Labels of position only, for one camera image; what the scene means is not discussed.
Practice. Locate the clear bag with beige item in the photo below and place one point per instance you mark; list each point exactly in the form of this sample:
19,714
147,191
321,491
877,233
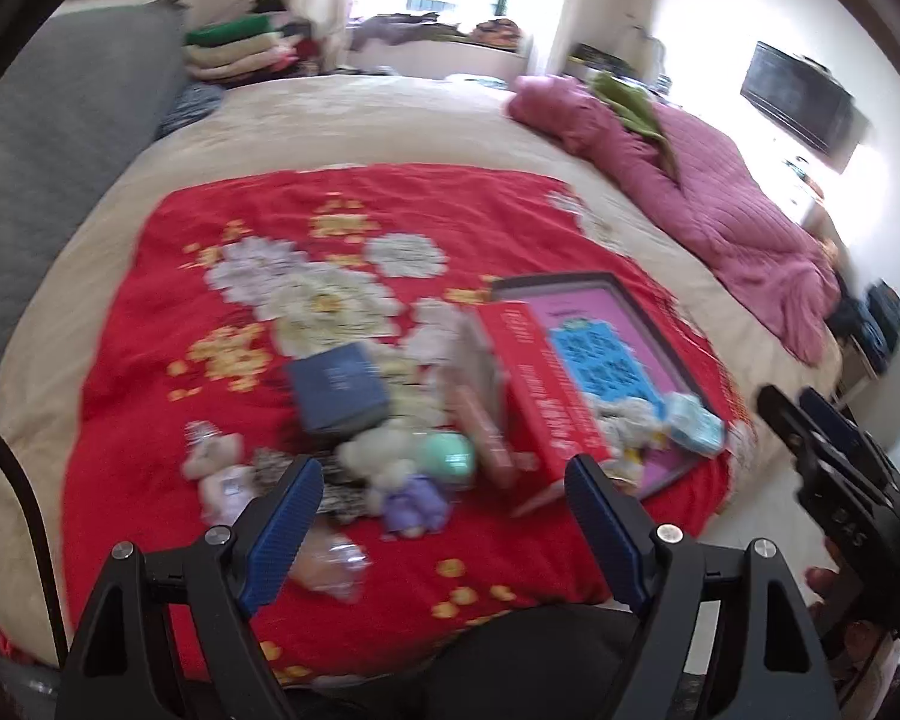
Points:
330,562

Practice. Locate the pink quilt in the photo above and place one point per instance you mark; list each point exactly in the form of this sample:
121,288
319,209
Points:
720,210

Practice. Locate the red fabric item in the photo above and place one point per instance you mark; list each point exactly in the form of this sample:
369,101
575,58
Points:
7,643

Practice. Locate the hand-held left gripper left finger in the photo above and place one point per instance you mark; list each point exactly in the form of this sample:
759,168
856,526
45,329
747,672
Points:
285,532

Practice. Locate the grey quilted headboard cover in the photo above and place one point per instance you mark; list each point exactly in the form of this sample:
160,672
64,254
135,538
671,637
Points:
45,165

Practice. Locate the white curtain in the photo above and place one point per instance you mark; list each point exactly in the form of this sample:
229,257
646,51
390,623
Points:
551,7
322,7

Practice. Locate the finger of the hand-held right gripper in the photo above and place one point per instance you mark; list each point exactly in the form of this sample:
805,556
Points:
847,439
802,439

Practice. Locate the colourful folded cloth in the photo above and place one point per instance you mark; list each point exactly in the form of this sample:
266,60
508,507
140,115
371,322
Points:
495,31

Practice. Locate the red and white carton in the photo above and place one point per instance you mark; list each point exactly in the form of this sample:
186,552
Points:
547,390

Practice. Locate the person's right hand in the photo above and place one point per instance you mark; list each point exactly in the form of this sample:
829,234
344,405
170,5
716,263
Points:
821,581

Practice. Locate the black wall television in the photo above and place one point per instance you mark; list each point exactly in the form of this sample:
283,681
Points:
795,97

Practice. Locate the blue patterned cloth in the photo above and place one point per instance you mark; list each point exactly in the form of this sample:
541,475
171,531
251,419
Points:
191,109

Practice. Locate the white window bench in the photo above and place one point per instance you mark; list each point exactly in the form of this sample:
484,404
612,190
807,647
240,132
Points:
435,60

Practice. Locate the red floral blanket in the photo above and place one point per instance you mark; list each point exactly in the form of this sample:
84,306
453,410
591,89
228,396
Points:
157,390

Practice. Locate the grey box tray pink inside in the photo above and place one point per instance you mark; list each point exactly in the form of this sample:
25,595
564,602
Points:
570,307

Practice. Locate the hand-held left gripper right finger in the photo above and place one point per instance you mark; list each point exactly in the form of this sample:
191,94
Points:
607,540

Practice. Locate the dark blue backpack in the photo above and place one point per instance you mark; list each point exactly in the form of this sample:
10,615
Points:
885,322

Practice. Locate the mint green ball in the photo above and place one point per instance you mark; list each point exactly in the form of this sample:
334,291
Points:
450,457

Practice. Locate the cream teddy bear purple dress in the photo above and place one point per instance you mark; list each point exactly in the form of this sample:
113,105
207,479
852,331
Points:
375,454

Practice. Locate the peach pink soft pack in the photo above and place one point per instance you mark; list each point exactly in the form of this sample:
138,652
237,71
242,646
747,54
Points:
484,435

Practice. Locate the grey purple clothes pile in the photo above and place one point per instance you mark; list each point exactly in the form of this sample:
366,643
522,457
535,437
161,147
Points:
397,30

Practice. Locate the stack of folded clothes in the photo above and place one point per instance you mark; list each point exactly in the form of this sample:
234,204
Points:
244,45

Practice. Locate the blue box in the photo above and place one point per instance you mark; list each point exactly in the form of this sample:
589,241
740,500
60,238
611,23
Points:
337,390

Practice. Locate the teal tissue pack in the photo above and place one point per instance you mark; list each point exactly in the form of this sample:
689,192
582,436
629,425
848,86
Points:
694,424

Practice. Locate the leopard print cloth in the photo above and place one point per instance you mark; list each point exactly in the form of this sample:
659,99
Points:
341,499

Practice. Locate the dark patterned bag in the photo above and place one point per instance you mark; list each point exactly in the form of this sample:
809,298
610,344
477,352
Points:
600,60

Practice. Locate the green cloth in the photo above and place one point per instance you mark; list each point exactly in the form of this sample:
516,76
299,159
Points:
630,105

